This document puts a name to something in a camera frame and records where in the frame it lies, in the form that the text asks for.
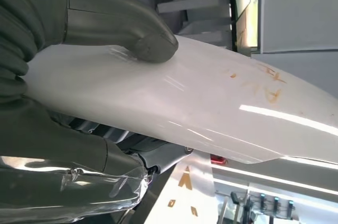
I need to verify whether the red cloth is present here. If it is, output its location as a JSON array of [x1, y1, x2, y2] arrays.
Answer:
[[210, 155, 228, 165]]

